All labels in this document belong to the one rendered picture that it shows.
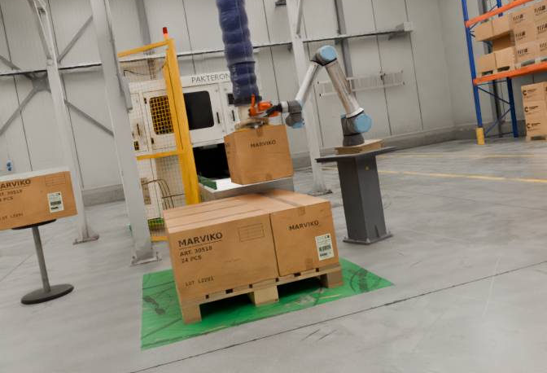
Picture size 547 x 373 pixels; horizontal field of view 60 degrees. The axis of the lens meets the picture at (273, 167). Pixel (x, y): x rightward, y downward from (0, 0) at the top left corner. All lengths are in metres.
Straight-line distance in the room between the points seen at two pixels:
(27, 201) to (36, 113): 9.19
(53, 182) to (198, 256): 1.71
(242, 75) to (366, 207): 1.47
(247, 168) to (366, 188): 1.06
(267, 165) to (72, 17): 10.49
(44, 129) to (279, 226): 10.73
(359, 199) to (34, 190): 2.57
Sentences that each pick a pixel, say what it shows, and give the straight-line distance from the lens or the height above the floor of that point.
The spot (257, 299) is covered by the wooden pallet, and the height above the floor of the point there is 0.05.
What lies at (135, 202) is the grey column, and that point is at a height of 0.58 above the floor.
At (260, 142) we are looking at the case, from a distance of 3.52.
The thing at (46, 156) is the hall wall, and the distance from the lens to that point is 13.14.
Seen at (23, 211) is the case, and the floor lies 0.73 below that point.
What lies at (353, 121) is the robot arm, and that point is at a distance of 3.81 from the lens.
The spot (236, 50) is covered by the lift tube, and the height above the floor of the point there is 1.70.
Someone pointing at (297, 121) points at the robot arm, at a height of 1.07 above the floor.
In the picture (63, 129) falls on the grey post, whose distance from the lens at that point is 6.92.
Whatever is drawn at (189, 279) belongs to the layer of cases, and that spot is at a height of 0.26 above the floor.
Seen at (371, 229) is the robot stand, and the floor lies 0.11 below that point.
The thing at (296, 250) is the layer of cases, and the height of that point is 0.28.
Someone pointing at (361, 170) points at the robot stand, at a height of 0.60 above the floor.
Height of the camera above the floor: 0.99
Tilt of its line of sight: 4 degrees down
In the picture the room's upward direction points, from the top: 9 degrees counter-clockwise
